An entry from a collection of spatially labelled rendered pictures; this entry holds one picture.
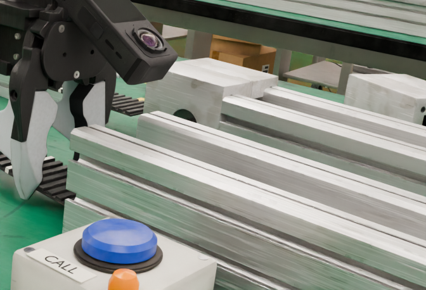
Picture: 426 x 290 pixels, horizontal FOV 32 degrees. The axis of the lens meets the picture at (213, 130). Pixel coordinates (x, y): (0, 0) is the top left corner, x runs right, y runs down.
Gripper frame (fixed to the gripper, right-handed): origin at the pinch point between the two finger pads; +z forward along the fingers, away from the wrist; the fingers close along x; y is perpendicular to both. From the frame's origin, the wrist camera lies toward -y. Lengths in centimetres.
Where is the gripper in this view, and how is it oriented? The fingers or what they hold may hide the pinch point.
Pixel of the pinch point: (59, 179)
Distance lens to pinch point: 62.5
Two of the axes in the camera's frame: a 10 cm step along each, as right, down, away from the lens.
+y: -8.1, -2.6, 5.2
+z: -1.3, 9.5, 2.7
